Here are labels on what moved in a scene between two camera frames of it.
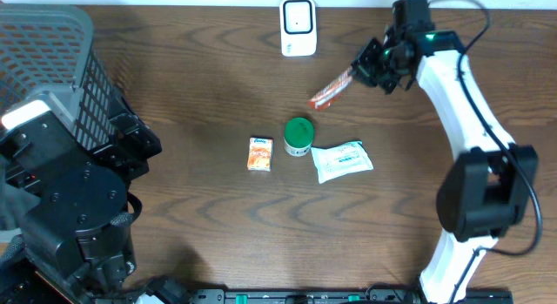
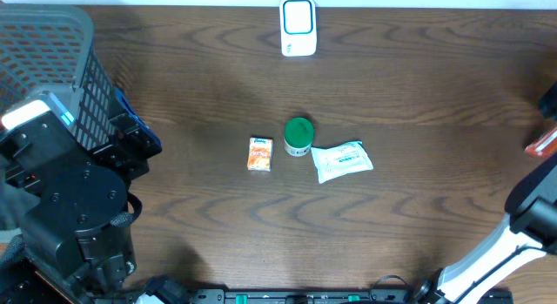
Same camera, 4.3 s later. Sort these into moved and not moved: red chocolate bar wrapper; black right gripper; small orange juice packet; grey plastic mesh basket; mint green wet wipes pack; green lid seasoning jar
Moved: red chocolate bar wrapper; black right gripper
Not moved: grey plastic mesh basket; mint green wet wipes pack; green lid seasoning jar; small orange juice packet
